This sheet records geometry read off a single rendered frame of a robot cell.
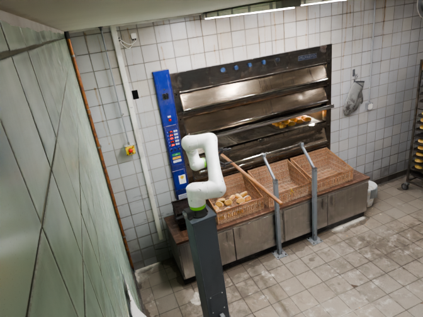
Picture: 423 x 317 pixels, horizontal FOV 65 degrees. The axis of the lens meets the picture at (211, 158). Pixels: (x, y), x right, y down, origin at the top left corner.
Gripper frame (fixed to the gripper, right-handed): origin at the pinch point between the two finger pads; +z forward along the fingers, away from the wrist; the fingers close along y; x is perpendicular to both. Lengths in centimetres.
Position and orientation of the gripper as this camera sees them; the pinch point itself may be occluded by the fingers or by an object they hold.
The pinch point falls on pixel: (230, 155)
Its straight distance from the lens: 313.1
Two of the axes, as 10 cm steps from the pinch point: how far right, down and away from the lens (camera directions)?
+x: 3.6, 3.3, -8.7
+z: 9.3, -2.5, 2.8
